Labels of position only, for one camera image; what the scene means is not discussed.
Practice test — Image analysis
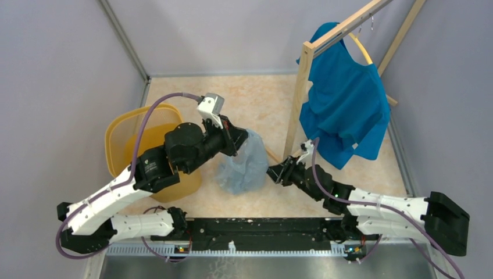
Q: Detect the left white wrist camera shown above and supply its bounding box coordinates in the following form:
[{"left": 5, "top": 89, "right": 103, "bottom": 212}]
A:
[{"left": 197, "top": 92, "right": 224, "bottom": 129}]

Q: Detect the wooden clothes rack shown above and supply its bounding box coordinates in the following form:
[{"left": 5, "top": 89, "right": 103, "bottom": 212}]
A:
[{"left": 265, "top": 0, "right": 426, "bottom": 163}]

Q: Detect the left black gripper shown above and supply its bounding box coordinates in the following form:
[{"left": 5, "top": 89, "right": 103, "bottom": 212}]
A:
[{"left": 183, "top": 113, "right": 251, "bottom": 175}]

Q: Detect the white cable duct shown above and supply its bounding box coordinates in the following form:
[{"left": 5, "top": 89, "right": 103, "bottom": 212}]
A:
[{"left": 106, "top": 241, "right": 356, "bottom": 258}]

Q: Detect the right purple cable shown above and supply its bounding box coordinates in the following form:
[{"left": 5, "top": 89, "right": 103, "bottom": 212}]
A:
[{"left": 310, "top": 137, "right": 467, "bottom": 279}]

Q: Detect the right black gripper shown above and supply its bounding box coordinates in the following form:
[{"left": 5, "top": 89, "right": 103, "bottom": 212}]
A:
[{"left": 264, "top": 156, "right": 322, "bottom": 202}]

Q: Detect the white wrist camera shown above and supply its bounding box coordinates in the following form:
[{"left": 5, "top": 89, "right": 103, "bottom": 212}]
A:
[
  {"left": 297, "top": 139, "right": 318, "bottom": 163},
  {"left": 197, "top": 92, "right": 224, "bottom": 129}
]

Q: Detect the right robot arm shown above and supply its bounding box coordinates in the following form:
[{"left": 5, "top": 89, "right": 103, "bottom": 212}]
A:
[{"left": 267, "top": 156, "right": 470, "bottom": 257}]

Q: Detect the yellow mesh trash bin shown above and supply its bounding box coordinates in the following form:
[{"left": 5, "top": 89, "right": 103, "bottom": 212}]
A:
[{"left": 103, "top": 103, "right": 203, "bottom": 204}]

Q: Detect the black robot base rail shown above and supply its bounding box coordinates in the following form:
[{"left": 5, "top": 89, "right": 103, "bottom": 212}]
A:
[{"left": 151, "top": 217, "right": 364, "bottom": 252}]

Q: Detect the metal corner post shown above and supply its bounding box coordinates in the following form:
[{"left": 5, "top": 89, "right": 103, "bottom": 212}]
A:
[{"left": 98, "top": 0, "right": 151, "bottom": 84}]

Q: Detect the yellow clothes hanger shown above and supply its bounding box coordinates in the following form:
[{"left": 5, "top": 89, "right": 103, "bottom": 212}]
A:
[{"left": 348, "top": 33, "right": 373, "bottom": 65}]

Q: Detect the blue plastic trash bag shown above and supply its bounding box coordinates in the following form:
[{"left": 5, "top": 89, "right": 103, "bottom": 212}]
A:
[{"left": 216, "top": 129, "right": 269, "bottom": 195}]

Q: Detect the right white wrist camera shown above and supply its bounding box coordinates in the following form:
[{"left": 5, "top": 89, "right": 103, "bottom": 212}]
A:
[{"left": 297, "top": 139, "right": 318, "bottom": 163}]

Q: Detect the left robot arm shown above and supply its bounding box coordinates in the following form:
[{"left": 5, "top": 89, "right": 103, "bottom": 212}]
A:
[{"left": 56, "top": 116, "right": 249, "bottom": 259}]

